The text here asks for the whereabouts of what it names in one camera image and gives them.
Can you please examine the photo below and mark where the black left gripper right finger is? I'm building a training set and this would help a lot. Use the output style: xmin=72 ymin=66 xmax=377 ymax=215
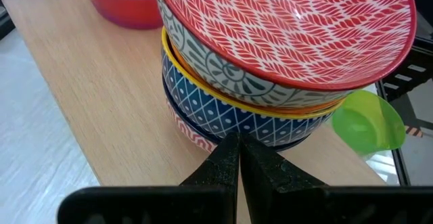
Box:
xmin=239 ymin=133 xmax=433 ymax=224

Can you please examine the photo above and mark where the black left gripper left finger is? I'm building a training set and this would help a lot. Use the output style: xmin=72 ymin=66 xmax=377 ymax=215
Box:
xmin=56 ymin=131 xmax=241 ymax=224

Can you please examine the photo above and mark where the blue striped bowl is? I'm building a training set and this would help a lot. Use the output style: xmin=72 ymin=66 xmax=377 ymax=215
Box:
xmin=162 ymin=78 xmax=312 ymax=154

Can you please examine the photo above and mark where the blue diamond pattern bowl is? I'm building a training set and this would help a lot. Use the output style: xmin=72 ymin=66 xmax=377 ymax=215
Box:
xmin=160 ymin=27 xmax=346 ymax=147

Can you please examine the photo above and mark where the red leaf pattern bowl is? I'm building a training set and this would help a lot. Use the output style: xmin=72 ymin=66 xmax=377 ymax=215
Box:
xmin=152 ymin=0 xmax=417 ymax=109

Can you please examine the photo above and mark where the orange bowl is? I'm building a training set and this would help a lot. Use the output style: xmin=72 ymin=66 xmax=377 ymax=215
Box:
xmin=81 ymin=0 xmax=164 ymax=30

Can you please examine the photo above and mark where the green bowl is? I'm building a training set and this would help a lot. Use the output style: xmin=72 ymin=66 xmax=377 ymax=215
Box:
xmin=331 ymin=89 xmax=407 ymax=156

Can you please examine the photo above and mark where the black table frame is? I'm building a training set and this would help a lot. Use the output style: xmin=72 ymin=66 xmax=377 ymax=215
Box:
xmin=373 ymin=36 xmax=433 ymax=187

